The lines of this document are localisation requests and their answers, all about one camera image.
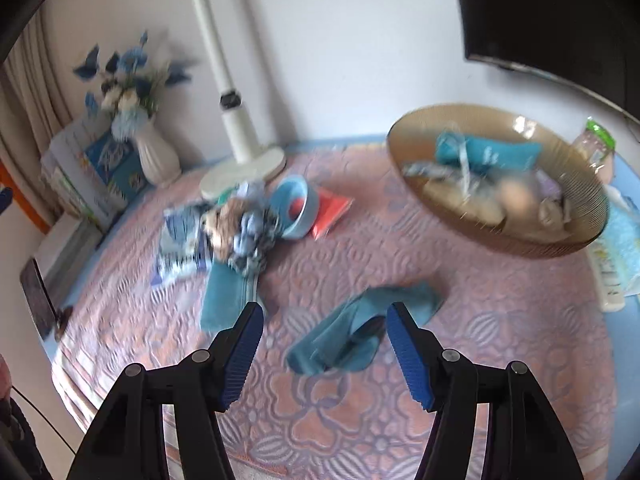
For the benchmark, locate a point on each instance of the light blue wipes pack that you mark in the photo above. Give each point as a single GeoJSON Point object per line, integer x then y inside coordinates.
{"type": "Point", "coordinates": [622, 235]}

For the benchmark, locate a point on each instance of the flat stack of books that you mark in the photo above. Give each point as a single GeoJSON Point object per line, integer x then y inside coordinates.
{"type": "Point", "coordinates": [65, 247]}

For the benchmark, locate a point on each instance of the red packet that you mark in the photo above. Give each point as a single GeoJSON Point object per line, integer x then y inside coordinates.
{"type": "Point", "coordinates": [332, 207]}

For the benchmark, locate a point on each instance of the blue striped scrunchie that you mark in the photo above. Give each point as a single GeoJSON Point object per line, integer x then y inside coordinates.
{"type": "Point", "coordinates": [425, 170]}

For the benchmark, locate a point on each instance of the green label packet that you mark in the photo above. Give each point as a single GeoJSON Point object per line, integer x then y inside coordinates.
{"type": "Point", "coordinates": [592, 145]}

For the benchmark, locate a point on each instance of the dark flat panel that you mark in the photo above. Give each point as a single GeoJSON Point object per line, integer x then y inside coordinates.
{"type": "Point", "coordinates": [37, 295]}

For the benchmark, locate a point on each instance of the light blue plastic bowl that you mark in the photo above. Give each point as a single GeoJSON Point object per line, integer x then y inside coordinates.
{"type": "Point", "coordinates": [305, 215]}

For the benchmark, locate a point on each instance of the white desk lamp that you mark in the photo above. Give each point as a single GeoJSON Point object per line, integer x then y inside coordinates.
{"type": "Point", "coordinates": [240, 130]}

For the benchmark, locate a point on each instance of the white ribbed vase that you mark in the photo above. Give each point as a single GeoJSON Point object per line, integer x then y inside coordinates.
{"type": "Point", "coordinates": [157, 157]}

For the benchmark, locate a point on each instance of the row of upright books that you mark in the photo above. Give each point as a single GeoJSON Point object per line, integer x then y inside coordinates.
{"type": "Point", "coordinates": [65, 180]}

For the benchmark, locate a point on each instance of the orange frame strip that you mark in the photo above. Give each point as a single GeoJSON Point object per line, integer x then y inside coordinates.
{"type": "Point", "coordinates": [20, 195]}

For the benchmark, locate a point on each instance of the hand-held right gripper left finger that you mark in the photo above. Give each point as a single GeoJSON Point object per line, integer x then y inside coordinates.
{"type": "Point", "coordinates": [242, 355]}

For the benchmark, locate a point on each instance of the blue and white artificial flowers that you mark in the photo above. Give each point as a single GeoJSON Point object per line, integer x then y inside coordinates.
{"type": "Point", "coordinates": [130, 95]}

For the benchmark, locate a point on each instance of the dark teal towel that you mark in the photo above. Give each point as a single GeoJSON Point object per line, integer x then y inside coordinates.
{"type": "Point", "coordinates": [225, 300]}

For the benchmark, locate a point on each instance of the white remote control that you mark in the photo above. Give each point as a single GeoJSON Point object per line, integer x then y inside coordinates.
{"type": "Point", "coordinates": [607, 285]}

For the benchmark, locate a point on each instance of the amber glass bowl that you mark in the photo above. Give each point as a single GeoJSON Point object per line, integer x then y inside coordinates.
{"type": "Point", "coordinates": [525, 247]}

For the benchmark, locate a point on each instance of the black monitor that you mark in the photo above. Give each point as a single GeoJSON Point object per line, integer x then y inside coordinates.
{"type": "Point", "coordinates": [540, 10]}

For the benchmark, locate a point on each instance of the person's dark clothing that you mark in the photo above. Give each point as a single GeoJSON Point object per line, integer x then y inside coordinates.
{"type": "Point", "coordinates": [20, 445]}

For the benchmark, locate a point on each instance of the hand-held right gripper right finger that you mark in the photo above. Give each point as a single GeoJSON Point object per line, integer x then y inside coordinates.
{"type": "Point", "coordinates": [412, 355]}

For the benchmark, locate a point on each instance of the pink patterned tablecloth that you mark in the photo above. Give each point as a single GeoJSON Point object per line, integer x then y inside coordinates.
{"type": "Point", "coordinates": [325, 410]}

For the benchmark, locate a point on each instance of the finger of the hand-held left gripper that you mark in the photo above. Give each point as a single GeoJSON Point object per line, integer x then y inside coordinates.
{"type": "Point", "coordinates": [4, 200]}

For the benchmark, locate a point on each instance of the beige curtain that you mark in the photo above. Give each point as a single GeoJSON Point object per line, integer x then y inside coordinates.
{"type": "Point", "coordinates": [35, 85]}

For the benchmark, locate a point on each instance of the striped fabric bow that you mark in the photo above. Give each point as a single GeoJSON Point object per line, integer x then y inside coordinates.
{"type": "Point", "coordinates": [250, 245]}

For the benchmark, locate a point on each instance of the brown patterned scrunchie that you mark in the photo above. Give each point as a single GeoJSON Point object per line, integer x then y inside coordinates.
{"type": "Point", "coordinates": [225, 225]}

